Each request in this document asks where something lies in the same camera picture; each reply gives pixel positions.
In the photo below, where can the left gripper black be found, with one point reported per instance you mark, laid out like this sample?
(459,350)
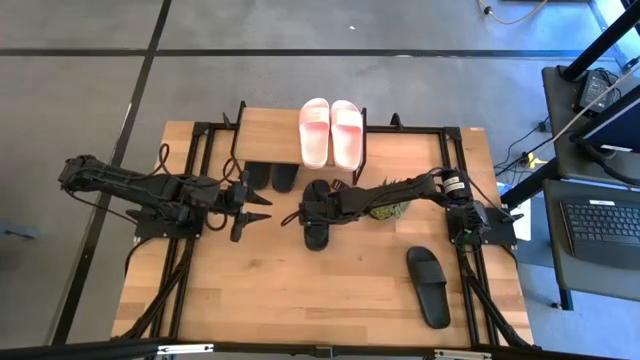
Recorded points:
(235,197)

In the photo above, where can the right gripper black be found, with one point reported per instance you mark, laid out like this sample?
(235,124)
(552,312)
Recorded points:
(336,205)

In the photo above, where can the black rubber slide sandal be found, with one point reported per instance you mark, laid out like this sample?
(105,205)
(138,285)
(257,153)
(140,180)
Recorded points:
(285,177)
(316,240)
(257,175)
(430,295)

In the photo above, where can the pink slide sandal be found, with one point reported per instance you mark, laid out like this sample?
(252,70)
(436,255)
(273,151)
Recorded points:
(314,135)
(346,137)

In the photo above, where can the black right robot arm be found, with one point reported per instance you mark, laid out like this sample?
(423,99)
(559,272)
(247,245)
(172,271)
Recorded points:
(400,192)

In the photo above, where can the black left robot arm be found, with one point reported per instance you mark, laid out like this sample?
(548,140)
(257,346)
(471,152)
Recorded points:
(150,187)

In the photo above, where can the succulent plant in black pot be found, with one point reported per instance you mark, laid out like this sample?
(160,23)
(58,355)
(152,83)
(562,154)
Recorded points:
(385,213)

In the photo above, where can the black beam with silver brackets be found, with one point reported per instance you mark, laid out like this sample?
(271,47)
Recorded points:
(100,350)

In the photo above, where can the white paper sheet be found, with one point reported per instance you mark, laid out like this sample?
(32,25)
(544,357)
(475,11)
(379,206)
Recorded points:
(524,230)

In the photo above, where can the black metal pole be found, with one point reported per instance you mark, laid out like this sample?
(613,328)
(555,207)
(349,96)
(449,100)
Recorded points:
(600,45)
(535,182)

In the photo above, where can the yellow tag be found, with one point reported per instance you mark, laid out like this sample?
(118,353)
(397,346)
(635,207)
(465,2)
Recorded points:
(534,161)

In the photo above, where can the grey side desk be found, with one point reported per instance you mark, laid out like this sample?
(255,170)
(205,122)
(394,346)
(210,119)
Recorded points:
(590,285)

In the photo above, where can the laptop keyboard on desk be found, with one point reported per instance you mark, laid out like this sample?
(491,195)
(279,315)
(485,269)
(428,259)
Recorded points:
(600,225)

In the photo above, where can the black power adapter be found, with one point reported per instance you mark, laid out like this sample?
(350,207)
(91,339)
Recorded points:
(595,90)

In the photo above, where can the black computer monitor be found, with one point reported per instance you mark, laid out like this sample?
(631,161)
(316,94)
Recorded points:
(620,125)

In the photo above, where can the wooden shelf black metal frame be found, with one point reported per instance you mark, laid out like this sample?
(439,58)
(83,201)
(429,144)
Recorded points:
(265,135)

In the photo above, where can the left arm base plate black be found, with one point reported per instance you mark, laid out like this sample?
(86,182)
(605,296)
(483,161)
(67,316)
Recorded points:
(150,230)

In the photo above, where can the black aluminium table frame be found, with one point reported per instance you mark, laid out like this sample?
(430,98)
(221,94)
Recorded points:
(410,129)

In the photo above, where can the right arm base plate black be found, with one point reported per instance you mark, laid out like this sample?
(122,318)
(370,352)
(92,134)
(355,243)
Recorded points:
(502,235)

